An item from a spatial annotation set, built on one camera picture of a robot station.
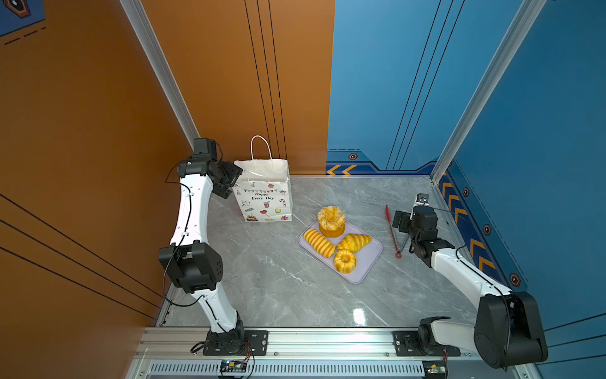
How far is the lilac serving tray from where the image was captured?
0.89 meters

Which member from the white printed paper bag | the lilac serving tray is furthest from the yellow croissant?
the white printed paper bag

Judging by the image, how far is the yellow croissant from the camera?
3.06ft

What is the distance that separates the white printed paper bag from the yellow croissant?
26cm

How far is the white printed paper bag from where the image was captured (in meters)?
0.86
